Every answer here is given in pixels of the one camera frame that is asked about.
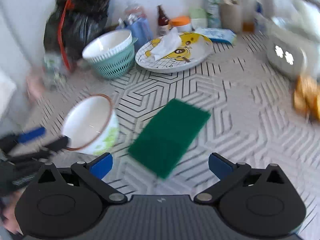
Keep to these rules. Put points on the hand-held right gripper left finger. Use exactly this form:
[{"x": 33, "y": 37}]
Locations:
[{"x": 101, "y": 166}]

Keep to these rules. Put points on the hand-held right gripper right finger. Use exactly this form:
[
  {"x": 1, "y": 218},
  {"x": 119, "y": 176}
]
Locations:
[{"x": 220, "y": 166}]

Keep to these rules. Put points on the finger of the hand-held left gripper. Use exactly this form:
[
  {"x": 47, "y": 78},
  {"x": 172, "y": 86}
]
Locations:
[
  {"x": 31, "y": 135},
  {"x": 55, "y": 143}
]

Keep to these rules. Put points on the white bowl brown rim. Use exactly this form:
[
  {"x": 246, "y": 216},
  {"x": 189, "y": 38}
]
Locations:
[{"x": 87, "y": 120}]

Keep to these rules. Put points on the green scouring pad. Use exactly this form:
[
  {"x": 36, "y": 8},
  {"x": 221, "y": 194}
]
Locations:
[{"x": 167, "y": 137}]

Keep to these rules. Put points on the white ribbed bowl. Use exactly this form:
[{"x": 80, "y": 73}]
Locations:
[{"x": 107, "y": 43}]

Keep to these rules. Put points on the person's left hand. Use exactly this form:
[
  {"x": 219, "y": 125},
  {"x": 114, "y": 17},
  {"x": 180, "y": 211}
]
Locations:
[{"x": 7, "y": 215}]

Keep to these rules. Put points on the pink bag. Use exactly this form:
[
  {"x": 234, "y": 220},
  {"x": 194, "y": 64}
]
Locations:
[{"x": 36, "y": 85}]

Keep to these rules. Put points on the geometric patterned tablecloth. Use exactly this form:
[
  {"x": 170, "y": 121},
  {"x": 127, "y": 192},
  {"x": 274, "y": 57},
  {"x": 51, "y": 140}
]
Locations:
[{"x": 237, "y": 105}]

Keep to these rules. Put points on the clear bag of small packets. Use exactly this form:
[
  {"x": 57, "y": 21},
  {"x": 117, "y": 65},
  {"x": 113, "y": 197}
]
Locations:
[{"x": 53, "y": 67}]

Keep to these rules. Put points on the teal plastic colander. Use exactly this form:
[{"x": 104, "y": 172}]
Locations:
[{"x": 112, "y": 63}]

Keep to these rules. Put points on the orange peel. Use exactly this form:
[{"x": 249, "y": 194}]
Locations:
[{"x": 307, "y": 97}]

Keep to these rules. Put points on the yellow cartoon plate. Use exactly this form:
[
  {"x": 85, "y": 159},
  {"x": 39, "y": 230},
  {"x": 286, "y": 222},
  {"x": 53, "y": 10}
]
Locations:
[{"x": 190, "y": 57}]

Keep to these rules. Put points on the white appliance with display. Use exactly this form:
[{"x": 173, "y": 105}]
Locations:
[{"x": 285, "y": 57}]

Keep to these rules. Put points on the black garbage bag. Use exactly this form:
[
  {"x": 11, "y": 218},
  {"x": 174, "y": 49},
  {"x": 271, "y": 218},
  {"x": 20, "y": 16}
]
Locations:
[{"x": 82, "y": 17}]

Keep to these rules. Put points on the blue wet wipes pack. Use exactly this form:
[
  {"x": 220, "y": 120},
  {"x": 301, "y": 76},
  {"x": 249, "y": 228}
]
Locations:
[{"x": 217, "y": 35}]

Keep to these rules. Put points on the white tissue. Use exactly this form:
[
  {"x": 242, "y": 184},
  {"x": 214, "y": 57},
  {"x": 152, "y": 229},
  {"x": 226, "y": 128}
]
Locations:
[{"x": 166, "y": 45}]

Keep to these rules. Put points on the blue pouch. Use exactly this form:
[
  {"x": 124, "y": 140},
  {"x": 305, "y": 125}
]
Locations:
[{"x": 141, "y": 32}]

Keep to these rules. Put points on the orange-lid white jar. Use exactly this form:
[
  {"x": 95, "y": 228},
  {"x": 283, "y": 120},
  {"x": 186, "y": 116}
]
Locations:
[{"x": 182, "y": 23}]

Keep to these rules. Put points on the light green bottle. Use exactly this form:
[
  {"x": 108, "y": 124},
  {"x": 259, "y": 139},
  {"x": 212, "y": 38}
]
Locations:
[{"x": 198, "y": 17}]

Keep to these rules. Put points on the small blue-cap bottle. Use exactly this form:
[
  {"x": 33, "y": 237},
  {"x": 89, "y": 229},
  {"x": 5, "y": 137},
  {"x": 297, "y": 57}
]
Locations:
[{"x": 261, "y": 20}]

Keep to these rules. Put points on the clear plastic bottle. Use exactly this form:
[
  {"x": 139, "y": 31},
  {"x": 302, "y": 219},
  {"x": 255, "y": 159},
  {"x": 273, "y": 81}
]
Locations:
[{"x": 135, "y": 12}]

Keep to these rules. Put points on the brown glass bottle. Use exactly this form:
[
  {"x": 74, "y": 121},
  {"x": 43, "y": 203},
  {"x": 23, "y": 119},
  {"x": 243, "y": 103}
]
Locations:
[{"x": 163, "y": 21}]

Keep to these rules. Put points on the clear bottle gold cap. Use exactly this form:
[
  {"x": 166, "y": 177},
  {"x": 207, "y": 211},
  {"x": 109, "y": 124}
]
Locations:
[{"x": 248, "y": 10}]

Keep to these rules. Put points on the floral print bottle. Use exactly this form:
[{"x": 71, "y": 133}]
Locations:
[{"x": 211, "y": 5}]

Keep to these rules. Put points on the clear zip bag of cotton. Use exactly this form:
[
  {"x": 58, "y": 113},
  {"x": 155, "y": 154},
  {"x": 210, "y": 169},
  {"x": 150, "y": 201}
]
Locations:
[{"x": 300, "y": 5}]

